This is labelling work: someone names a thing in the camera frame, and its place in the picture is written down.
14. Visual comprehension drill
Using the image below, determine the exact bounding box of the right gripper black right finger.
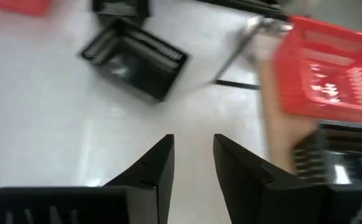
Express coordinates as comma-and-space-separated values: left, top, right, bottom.
213, 133, 330, 224

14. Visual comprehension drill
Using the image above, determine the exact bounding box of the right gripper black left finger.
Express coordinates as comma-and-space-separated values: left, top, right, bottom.
103, 134, 175, 224

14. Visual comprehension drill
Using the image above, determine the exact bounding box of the black slotted plastic basket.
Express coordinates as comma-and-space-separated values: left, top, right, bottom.
77, 18, 190, 103
292, 123, 362, 186

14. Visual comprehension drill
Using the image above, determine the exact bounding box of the red slotted plastic basket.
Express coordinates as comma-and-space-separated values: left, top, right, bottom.
272, 15, 362, 124
0, 0, 53, 18

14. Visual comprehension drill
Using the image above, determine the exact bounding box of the white shade silver table lamp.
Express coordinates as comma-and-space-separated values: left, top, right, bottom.
244, 15, 294, 62

